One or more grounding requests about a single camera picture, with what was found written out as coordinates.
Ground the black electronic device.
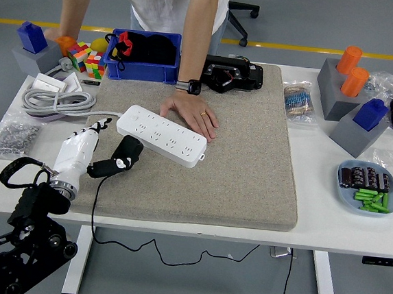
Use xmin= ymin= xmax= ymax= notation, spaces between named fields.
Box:
xmin=198 ymin=53 xmax=265 ymax=98

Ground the dark brown capacitor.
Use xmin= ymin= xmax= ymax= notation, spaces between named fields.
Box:
xmin=338 ymin=167 xmax=354 ymax=188
xmin=364 ymin=167 xmax=380 ymax=190
xmin=375 ymin=172 xmax=392 ymax=194
xmin=350 ymin=166 xmax=368 ymax=188

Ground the grey-brown mat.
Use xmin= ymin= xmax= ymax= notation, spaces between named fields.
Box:
xmin=60 ymin=47 xmax=311 ymax=234

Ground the black pouch red trim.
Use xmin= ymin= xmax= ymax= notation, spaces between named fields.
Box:
xmin=102 ymin=28 xmax=136 ymax=72

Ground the grey power cable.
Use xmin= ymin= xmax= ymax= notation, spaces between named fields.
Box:
xmin=19 ymin=52 xmax=129 ymax=127

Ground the multicolour puzzle cube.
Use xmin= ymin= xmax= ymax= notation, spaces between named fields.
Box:
xmin=83 ymin=49 xmax=108 ymax=81
xmin=64 ymin=40 xmax=93 ymax=74

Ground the orange cylinder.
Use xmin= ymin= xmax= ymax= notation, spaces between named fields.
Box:
xmin=340 ymin=66 xmax=371 ymax=99
xmin=336 ymin=45 xmax=364 ymax=76

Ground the white power strip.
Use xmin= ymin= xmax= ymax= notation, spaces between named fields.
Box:
xmin=112 ymin=103 xmax=210 ymax=171

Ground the blue house-shaped block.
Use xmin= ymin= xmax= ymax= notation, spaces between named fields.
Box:
xmin=14 ymin=20 xmax=50 ymax=55
xmin=352 ymin=97 xmax=390 ymax=133

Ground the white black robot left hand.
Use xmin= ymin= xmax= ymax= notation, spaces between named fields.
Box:
xmin=50 ymin=113 xmax=140 ymax=193

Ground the bag of metal screws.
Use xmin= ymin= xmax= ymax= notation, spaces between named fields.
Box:
xmin=0 ymin=112 xmax=44 ymax=164

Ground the black plug adapter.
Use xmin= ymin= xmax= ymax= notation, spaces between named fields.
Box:
xmin=110 ymin=133 xmax=146 ymax=167

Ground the blue plastic bin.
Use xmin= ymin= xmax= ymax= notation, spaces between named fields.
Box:
xmin=104 ymin=27 xmax=183 ymax=86

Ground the white table leg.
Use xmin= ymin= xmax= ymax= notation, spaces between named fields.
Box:
xmin=309 ymin=249 xmax=345 ymax=294
xmin=61 ymin=224 xmax=97 ymax=294

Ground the person's left hand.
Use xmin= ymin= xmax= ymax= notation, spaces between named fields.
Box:
xmin=157 ymin=88 xmax=222 ymax=143

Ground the grey two-hole holder block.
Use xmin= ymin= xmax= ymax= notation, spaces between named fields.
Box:
xmin=313 ymin=57 xmax=372 ymax=124

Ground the black wristwatch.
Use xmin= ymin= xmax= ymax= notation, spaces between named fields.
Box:
xmin=174 ymin=78 xmax=203 ymax=97

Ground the bag of resistors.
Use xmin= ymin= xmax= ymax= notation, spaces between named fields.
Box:
xmin=279 ymin=78 xmax=322 ymax=126

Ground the lavender plate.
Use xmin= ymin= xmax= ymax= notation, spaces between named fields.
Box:
xmin=25 ymin=108 xmax=69 ymax=125

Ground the black cloth pouch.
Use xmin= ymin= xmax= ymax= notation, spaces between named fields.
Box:
xmin=128 ymin=30 xmax=179 ymax=66

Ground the yellow ball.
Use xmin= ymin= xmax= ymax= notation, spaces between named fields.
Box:
xmin=89 ymin=37 xmax=110 ymax=53

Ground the thin black plug cord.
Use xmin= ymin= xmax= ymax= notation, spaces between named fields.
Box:
xmin=86 ymin=175 xmax=265 ymax=274

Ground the large clear plastic bag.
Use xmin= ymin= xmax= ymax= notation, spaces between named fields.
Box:
xmin=358 ymin=69 xmax=393 ymax=147

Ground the black table control panel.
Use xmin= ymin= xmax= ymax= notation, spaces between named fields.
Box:
xmin=361 ymin=256 xmax=393 ymax=267

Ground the light blue plate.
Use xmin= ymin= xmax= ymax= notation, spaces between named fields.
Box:
xmin=334 ymin=158 xmax=393 ymax=219

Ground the person's torso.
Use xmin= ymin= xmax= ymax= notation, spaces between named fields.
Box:
xmin=107 ymin=0 xmax=230 ymax=57

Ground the black office chair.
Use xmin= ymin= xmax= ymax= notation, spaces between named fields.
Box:
xmin=224 ymin=0 xmax=261 ymax=49

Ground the metal table bracket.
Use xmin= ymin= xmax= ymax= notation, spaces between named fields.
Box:
xmin=269 ymin=245 xmax=298 ymax=260

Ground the person's right hand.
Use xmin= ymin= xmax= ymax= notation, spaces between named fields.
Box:
xmin=43 ymin=26 xmax=80 ymax=44

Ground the black hanging cable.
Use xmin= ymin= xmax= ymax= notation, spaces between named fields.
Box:
xmin=279 ymin=247 xmax=295 ymax=294

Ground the white switch box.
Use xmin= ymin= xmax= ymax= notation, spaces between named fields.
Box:
xmin=31 ymin=72 xmax=69 ymax=94

